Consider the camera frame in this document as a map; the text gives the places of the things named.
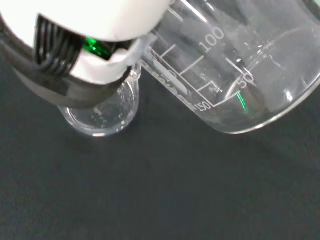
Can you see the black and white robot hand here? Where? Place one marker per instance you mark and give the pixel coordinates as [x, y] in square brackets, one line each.
[87, 20]

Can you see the clear glass beaker with spout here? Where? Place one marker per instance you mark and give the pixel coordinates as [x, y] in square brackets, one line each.
[112, 120]

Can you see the black bench cloth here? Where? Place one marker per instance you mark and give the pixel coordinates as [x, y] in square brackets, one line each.
[160, 187]

